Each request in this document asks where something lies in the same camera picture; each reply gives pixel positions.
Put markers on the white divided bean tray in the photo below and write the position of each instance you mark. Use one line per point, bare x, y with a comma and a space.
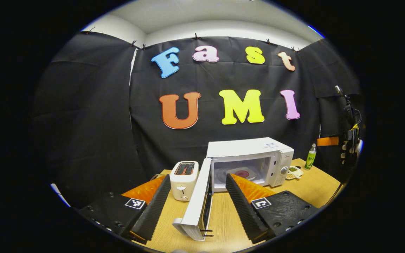
294, 173

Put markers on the pink ham slice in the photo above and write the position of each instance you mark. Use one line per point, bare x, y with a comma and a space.
242, 173

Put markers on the white toaster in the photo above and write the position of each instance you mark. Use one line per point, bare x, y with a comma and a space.
183, 182

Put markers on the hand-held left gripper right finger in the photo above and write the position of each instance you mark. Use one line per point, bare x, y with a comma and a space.
244, 211

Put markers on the green label drink bottle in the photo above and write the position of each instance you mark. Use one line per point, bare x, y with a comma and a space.
310, 158

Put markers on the white square plate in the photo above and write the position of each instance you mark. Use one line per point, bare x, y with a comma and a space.
250, 170

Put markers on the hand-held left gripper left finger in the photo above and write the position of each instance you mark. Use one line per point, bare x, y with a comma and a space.
153, 209

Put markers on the black backdrop cloth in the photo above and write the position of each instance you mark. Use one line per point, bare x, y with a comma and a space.
209, 79

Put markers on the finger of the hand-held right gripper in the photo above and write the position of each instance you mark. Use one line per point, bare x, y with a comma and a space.
327, 141

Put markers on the white microwave oven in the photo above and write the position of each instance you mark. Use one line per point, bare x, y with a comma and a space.
248, 147

